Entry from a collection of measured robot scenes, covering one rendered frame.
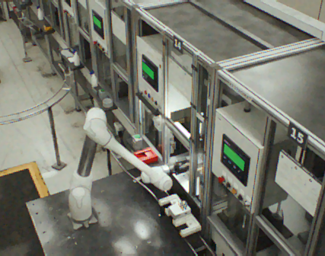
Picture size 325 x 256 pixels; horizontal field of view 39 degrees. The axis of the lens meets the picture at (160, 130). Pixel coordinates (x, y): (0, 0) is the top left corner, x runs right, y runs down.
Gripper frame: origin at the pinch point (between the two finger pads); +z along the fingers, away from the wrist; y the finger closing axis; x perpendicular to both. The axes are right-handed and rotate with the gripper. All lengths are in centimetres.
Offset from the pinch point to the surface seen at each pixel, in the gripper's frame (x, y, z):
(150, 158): 24.8, -5.8, -22.9
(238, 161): -76, 62, -19
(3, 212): 123, -105, -132
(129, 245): -26, -35, -63
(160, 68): 24, 73, -17
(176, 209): -31.0, -8.8, -29.0
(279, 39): -23, 102, 43
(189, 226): -44, -15, -26
